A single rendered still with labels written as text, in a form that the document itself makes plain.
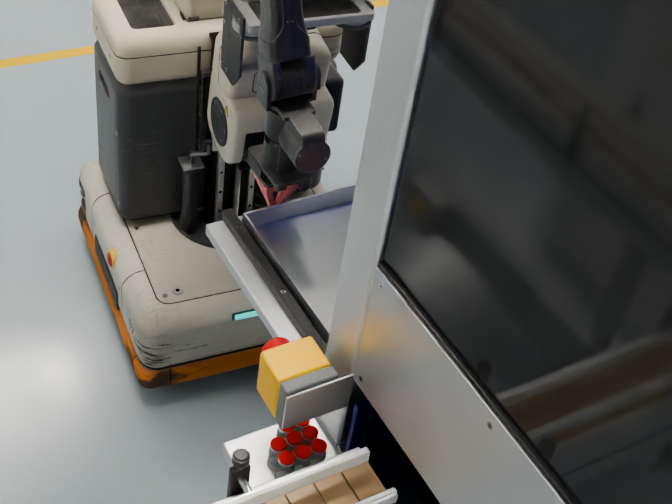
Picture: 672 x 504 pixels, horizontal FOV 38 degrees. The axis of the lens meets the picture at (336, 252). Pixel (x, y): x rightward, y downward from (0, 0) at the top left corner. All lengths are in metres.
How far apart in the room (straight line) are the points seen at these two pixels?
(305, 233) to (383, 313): 0.52
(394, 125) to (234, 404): 1.57
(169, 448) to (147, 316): 0.32
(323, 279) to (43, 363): 1.19
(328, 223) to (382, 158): 0.62
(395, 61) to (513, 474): 0.41
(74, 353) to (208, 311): 0.43
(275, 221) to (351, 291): 0.48
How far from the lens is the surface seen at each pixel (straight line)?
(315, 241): 1.58
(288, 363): 1.19
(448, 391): 1.02
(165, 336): 2.29
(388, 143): 0.99
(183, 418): 2.44
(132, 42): 2.19
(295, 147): 1.41
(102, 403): 2.47
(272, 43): 1.40
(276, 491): 1.16
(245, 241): 1.53
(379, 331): 1.11
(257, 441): 1.30
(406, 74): 0.94
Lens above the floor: 1.92
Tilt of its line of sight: 42 degrees down
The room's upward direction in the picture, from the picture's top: 10 degrees clockwise
